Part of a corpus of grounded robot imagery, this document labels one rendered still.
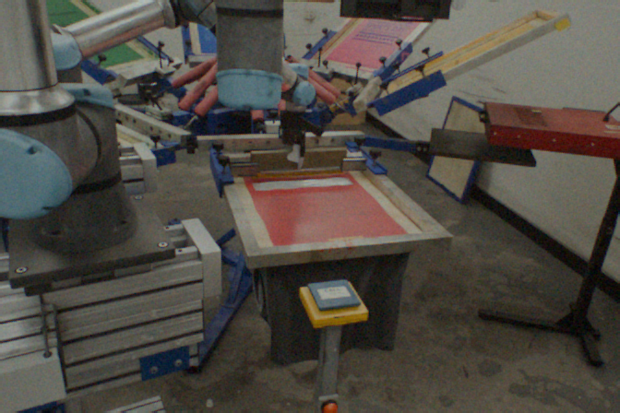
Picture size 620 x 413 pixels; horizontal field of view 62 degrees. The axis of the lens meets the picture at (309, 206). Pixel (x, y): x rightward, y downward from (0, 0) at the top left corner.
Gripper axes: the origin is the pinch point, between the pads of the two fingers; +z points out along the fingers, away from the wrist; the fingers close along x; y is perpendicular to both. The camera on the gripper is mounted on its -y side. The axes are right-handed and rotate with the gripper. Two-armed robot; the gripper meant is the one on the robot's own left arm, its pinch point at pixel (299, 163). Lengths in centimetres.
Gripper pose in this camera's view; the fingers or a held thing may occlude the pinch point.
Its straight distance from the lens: 190.0
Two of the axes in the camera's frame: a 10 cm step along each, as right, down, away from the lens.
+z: -0.5, 9.1, 4.1
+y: -9.6, 0.7, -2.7
